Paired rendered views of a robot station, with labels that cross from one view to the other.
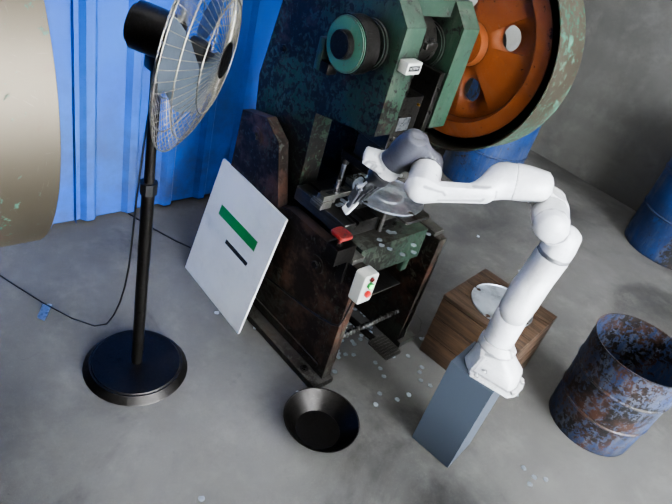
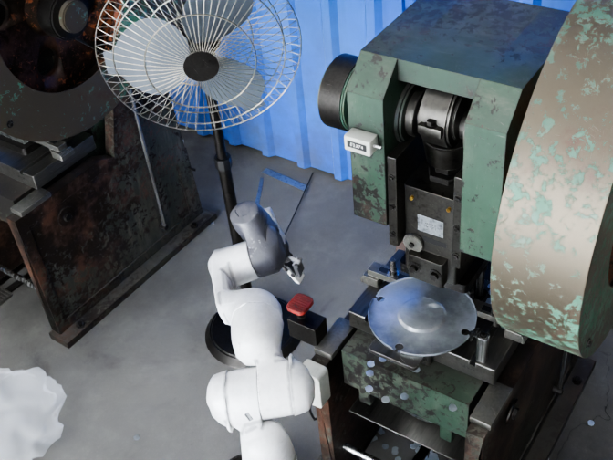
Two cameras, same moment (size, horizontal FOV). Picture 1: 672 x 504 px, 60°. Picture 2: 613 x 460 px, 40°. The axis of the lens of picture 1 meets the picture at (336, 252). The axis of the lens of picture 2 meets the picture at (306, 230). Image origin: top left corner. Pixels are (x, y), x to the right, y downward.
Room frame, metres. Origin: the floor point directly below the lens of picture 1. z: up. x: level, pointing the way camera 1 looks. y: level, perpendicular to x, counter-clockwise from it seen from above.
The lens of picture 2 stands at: (1.70, -1.68, 2.47)
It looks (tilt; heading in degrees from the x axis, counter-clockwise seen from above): 41 degrees down; 88
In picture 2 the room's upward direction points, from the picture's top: 6 degrees counter-clockwise
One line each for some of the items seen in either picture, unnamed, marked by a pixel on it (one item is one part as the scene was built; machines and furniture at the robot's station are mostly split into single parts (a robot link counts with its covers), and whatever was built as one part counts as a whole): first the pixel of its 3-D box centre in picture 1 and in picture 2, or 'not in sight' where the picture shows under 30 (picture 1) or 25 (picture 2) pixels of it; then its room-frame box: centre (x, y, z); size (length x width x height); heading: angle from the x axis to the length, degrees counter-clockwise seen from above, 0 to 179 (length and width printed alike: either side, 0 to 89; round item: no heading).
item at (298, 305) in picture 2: (339, 240); (301, 311); (1.70, 0.00, 0.72); 0.07 x 0.06 x 0.08; 51
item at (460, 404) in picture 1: (460, 405); not in sight; (1.61, -0.63, 0.23); 0.18 x 0.18 x 0.45; 58
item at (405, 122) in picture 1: (392, 125); (438, 224); (2.08, -0.06, 1.04); 0.17 x 0.15 x 0.30; 51
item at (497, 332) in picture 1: (516, 307); not in sight; (1.64, -0.65, 0.71); 0.18 x 0.11 x 0.25; 160
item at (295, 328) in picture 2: (336, 262); (309, 339); (1.72, -0.01, 0.62); 0.10 x 0.06 x 0.20; 141
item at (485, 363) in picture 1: (500, 359); not in sight; (1.58, -0.67, 0.52); 0.22 x 0.19 x 0.14; 58
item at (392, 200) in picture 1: (388, 194); (421, 314); (2.02, -0.13, 0.78); 0.29 x 0.29 x 0.01
